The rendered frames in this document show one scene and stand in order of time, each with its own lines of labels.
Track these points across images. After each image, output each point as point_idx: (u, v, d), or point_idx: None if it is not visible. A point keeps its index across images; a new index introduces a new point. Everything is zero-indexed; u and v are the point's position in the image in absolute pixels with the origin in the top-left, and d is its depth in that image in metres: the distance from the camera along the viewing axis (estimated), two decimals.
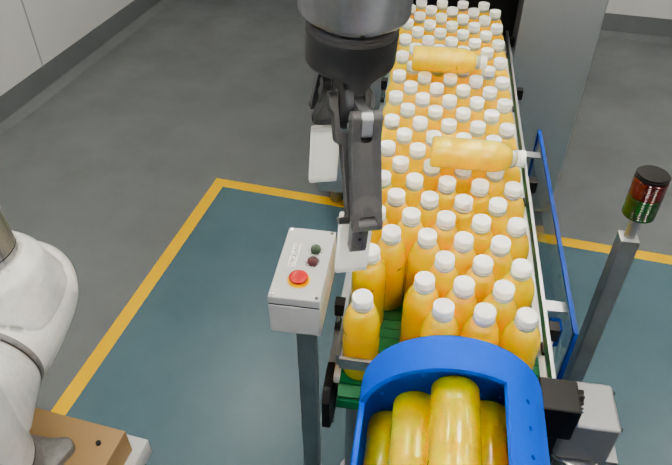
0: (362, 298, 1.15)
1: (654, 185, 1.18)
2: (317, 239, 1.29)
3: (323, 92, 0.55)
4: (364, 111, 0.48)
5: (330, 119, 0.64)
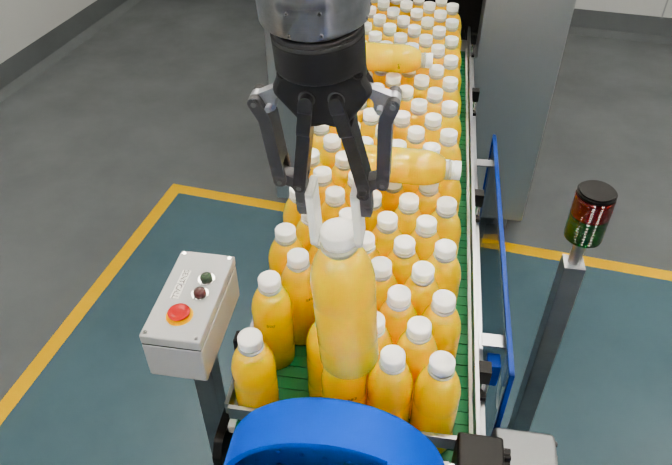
0: (248, 339, 0.97)
1: (597, 205, 1.00)
2: (211, 266, 1.11)
3: None
4: (253, 90, 0.55)
5: (358, 185, 0.59)
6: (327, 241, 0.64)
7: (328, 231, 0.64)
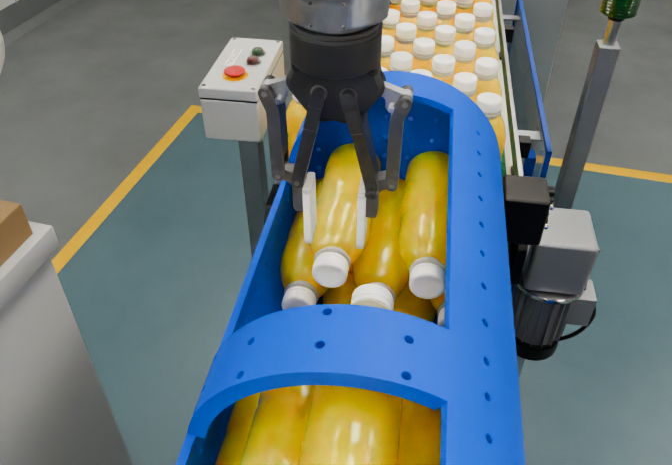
0: None
1: None
2: (261, 46, 1.16)
3: None
4: (265, 80, 0.55)
5: (366, 184, 0.59)
6: None
7: None
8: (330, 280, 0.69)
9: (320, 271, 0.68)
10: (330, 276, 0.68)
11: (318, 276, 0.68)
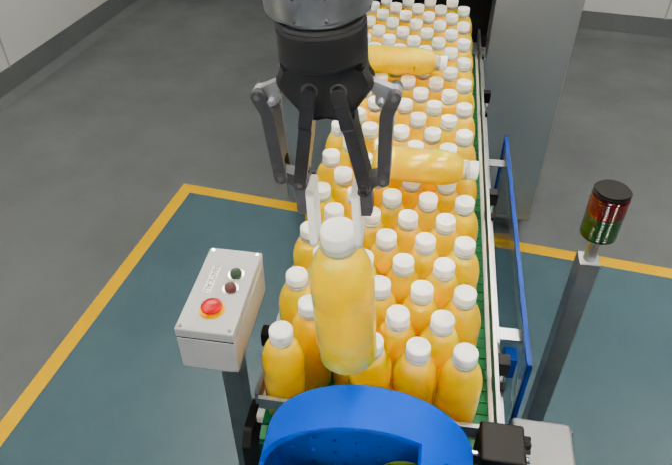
0: (280, 332, 1.01)
1: (612, 203, 1.04)
2: (240, 262, 1.15)
3: None
4: (256, 84, 0.55)
5: (358, 182, 0.59)
6: (302, 310, 1.05)
7: (303, 303, 1.06)
8: (338, 233, 0.64)
9: (329, 225, 0.65)
10: (339, 229, 0.64)
11: (325, 230, 0.64)
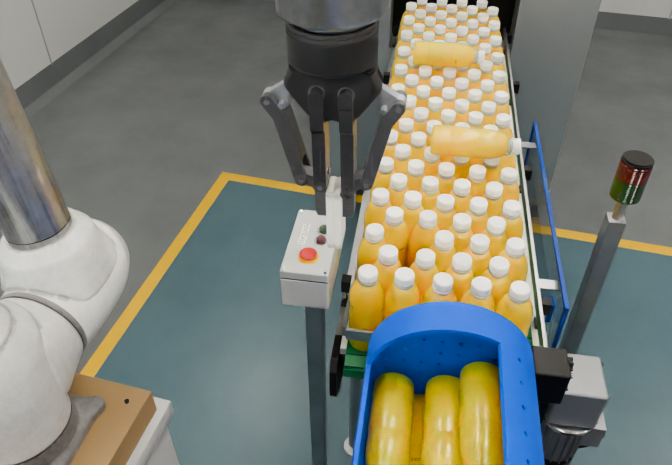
0: (367, 273, 1.24)
1: (638, 168, 1.27)
2: (325, 220, 1.38)
3: (322, 103, 0.53)
4: (403, 98, 0.54)
5: (328, 176, 0.61)
6: (383, 256, 1.28)
7: (383, 251, 1.29)
8: (405, 276, 1.23)
9: (400, 271, 1.24)
10: (405, 274, 1.24)
11: (398, 274, 1.24)
